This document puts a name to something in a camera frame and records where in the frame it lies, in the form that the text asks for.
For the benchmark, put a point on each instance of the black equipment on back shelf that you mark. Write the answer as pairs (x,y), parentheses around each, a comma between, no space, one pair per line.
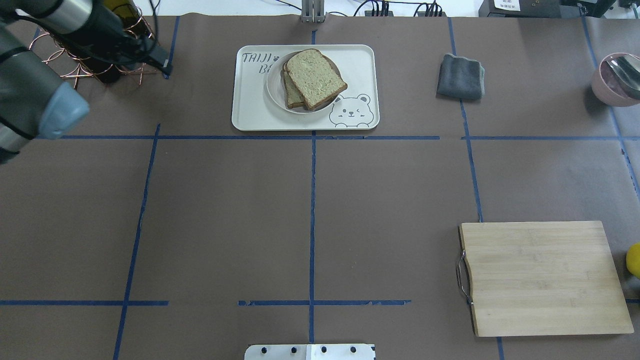
(551,9)

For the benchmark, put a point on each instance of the grey folded cloth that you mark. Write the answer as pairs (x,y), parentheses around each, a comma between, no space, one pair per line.
(461,77)

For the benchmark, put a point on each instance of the pink bowl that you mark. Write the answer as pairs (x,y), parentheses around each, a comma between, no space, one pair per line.
(607,88)

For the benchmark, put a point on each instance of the wooden cutting board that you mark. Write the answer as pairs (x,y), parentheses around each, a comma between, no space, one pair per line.
(542,278)

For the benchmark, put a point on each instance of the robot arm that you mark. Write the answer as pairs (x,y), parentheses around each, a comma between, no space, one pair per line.
(36,101)

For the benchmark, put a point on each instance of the dark wine bottle left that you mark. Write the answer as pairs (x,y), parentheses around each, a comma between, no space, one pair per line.
(104,72)

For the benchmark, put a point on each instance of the yellow lemon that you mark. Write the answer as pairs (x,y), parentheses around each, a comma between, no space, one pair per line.
(632,260)

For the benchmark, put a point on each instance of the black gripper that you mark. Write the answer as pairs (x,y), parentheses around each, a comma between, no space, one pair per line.
(106,23)

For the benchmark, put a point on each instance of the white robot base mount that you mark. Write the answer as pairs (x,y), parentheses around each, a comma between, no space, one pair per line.
(328,351)

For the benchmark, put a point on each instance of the grey metal camera post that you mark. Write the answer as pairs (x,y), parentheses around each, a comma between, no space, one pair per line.
(313,11)

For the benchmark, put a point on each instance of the dark wine bottle right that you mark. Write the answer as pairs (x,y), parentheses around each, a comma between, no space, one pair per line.
(131,17)

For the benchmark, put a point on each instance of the metal spoon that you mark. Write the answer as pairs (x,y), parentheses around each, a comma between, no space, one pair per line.
(626,71)

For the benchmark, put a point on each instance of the cream bear serving tray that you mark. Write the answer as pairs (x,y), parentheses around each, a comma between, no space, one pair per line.
(356,108)

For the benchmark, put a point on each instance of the dark wine bottle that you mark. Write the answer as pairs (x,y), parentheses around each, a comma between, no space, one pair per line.
(104,72)
(131,17)

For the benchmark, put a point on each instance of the bread slice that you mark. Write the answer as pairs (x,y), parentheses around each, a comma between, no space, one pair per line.
(314,76)
(293,97)

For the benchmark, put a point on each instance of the white round plate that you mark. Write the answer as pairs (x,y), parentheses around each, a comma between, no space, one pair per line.
(275,88)

